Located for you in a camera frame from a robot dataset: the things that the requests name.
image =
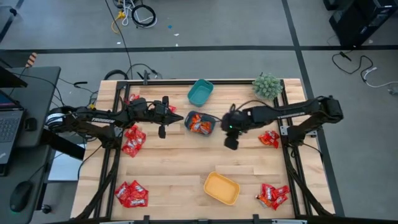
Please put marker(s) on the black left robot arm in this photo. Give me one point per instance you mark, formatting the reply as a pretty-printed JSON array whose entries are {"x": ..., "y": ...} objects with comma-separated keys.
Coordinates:
[{"x": 93, "y": 118}]

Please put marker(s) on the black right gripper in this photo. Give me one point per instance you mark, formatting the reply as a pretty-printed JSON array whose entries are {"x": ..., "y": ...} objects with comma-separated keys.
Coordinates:
[{"x": 229, "y": 120}]

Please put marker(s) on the black equipment case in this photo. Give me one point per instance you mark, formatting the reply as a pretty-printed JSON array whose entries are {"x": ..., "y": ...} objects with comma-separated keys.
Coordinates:
[{"x": 360, "y": 21}]

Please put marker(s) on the yellow plastic bin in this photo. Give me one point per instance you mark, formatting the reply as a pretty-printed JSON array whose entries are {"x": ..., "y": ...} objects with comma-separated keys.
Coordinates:
[{"x": 221, "y": 188}]

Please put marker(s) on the black desk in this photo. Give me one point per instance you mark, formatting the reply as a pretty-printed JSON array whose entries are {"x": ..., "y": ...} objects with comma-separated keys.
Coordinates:
[{"x": 40, "y": 93}]

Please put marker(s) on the black round knob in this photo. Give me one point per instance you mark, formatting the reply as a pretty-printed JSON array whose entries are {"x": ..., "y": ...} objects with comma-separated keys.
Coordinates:
[{"x": 46, "y": 209}]

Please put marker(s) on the small black box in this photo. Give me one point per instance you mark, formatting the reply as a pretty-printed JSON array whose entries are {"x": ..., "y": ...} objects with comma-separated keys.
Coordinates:
[{"x": 30, "y": 124}]

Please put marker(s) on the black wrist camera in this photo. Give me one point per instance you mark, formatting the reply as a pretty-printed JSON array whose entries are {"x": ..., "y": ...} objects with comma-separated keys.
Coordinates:
[
  {"x": 231, "y": 143},
  {"x": 162, "y": 132}
]

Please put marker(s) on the dark teal plastic bin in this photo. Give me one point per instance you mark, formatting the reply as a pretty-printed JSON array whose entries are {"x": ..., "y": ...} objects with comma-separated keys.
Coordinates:
[{"x": 187, "y": 124}]

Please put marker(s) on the black laptop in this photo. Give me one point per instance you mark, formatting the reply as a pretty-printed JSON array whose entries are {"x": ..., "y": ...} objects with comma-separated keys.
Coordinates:
[{"x": 9, "y": 130}]

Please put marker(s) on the black aluminium table frame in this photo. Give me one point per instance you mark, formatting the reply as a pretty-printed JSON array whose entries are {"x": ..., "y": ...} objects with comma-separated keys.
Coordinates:
[{"x": 186, "y": 82}]

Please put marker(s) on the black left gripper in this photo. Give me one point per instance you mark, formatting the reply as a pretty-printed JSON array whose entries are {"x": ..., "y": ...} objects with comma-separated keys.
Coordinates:
[{"x": 155, "y": 112}]

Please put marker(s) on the black computer mouse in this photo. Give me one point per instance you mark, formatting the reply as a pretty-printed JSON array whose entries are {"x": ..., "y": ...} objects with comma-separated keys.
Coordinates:
[{"x": 20, "y": 194}]

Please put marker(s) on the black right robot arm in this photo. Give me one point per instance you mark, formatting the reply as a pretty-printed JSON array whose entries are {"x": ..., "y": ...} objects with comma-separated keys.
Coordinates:
[{"x": 289, "y": 113}]

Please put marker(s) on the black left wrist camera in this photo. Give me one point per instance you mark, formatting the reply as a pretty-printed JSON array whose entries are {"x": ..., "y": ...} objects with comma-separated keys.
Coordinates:
[{"x": 162, "y": 132}]

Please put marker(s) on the orange black striped marker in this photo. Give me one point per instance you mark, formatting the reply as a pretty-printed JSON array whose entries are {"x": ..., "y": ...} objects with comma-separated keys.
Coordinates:
[{"x": 31, "y": 59}]

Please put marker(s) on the light teal plastic bin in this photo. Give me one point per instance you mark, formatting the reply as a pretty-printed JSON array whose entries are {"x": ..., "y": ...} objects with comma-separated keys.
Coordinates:
[{"x": 200, "y": 93}]

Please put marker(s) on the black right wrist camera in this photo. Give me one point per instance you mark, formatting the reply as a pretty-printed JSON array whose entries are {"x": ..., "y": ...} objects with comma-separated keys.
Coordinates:
[{"x": 231, "y": 143}]

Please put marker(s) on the green artificial potted plant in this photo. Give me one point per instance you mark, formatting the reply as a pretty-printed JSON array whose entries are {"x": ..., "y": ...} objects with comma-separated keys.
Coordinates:
[{"x": 266, "y": 87}]

